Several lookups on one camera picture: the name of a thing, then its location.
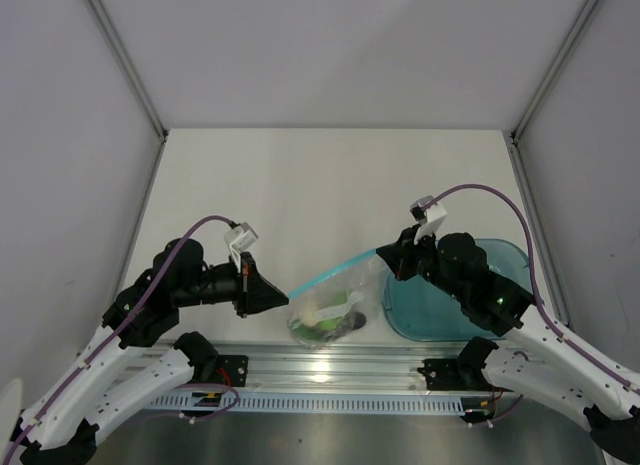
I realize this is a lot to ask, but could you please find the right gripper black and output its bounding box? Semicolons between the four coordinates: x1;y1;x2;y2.
377;223;467;302

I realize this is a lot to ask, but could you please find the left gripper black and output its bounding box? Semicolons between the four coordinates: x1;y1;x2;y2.
176;251;289;317

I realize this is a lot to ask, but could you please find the clear zip top bag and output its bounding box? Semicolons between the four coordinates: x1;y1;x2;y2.
286;249;388;348

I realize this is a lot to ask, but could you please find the green cucumber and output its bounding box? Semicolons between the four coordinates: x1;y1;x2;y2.
287;292;353;343

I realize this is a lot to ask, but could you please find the white egg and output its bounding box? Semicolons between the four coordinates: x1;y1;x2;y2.
298;305;322;327

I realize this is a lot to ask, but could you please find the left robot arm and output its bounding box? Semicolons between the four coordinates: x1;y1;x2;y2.
3;239;289;464

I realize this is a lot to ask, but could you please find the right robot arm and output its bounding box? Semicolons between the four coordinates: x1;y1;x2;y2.
376;226;639;464

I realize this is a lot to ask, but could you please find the teal plastic tray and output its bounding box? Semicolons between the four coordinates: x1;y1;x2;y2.
383;239;531;342

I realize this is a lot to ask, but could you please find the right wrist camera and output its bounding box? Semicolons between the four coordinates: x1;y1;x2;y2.
410;195;447;244

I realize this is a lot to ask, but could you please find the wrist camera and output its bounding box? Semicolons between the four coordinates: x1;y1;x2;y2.
410;195;447;244
224;222;259;269

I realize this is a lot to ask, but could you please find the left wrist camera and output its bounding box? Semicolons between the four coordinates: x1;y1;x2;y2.
224;222;259;269

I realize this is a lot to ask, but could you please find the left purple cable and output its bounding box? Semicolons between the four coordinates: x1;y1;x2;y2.
7;214;244;456

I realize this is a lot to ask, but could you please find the aluminium rail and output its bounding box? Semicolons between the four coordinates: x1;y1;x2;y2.
74;338;546;399

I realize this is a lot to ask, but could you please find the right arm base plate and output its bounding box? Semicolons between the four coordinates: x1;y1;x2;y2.
417;358;492;392

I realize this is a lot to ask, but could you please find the white slotted cable duct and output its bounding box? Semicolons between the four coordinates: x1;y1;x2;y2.
147;390;465;416

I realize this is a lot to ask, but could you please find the right frame post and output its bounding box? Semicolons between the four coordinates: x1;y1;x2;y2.
510;0;606;146

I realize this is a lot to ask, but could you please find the frame post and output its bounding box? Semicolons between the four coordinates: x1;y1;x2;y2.
74;0;169;141
510;0;606;146

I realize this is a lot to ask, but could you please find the left frame post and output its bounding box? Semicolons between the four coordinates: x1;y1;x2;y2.
74;0;169;141

